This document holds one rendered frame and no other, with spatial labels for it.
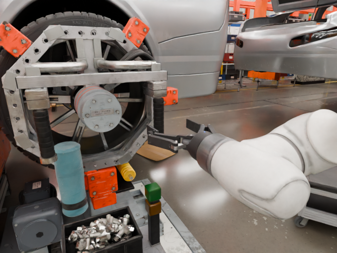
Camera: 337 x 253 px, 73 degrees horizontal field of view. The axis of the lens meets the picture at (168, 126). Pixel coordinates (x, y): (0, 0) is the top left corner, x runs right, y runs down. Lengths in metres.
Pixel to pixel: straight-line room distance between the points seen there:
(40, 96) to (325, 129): 0.62
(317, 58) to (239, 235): 2.16
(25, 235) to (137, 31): 0.92
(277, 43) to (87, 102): 2.72
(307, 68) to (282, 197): 2.75
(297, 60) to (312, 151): 2.64
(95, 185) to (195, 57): 0.99
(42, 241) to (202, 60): 1.31
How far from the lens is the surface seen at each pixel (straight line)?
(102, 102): 0.75
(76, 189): 0.87
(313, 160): 0.48
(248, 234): 1.58
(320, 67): 3.08
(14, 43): 0.87
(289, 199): 0.39
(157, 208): 0.72
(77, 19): 0.97
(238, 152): 0.42
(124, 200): 1.40
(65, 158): 0.81
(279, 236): 1.63
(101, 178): 1.00
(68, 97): 0.99
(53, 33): 0.87
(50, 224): 1.14
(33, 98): 0.66
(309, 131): 0.47
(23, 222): 1.15
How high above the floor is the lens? 1.04
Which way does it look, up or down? 18 degrees down
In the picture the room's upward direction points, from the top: straight up
